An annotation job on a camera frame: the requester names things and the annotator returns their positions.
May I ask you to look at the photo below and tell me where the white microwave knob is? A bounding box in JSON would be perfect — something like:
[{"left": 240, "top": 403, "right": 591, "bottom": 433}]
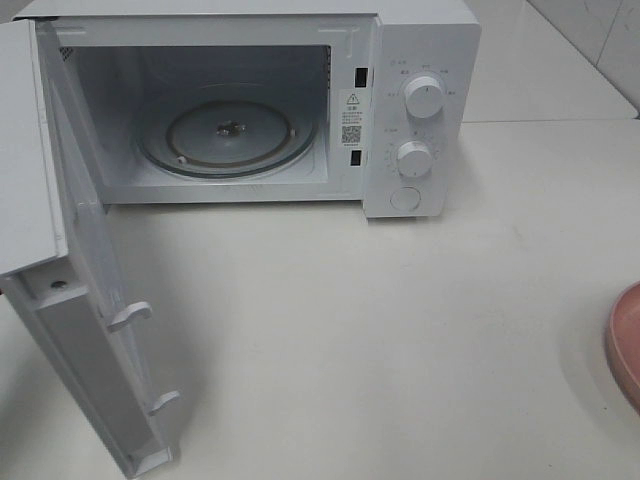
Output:
[
  {"left": 396, "top": 141, "right": 434, "bottom": 178},
  {"left": 402, "top": 74, "right": 445, "bottom": 119}
]

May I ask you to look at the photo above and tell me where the white warning label sticker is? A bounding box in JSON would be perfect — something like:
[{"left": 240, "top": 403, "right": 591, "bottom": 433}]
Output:
[{"left": 339, "top": 89, "right": 365, "bottom": 147}]

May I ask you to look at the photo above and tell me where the pink round plate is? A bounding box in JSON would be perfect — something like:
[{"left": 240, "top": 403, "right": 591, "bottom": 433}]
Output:
[{"left": 605, "top": 283, "right": 639, "bottom": 412}]

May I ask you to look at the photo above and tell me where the glass microwave turntable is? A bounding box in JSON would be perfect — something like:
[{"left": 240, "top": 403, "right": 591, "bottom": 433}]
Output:
[{"left": 136, "top": 83, "right": 326, "bottom": 179}]

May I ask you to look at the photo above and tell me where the white microwave door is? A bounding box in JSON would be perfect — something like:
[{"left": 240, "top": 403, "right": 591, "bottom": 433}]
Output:
[{"left": 1, "top": 19, "right": 178, "bottom": 478}]

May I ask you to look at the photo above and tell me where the white microwave oven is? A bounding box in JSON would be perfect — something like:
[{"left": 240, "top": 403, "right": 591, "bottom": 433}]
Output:
[{"left": 1, "top": 1, "right": 481, "bottom": 218}]

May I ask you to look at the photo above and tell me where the round white door button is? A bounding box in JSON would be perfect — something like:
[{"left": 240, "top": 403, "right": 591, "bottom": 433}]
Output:
[{"left": 390, "top": 187, "right": 421, "bottom": 212}]

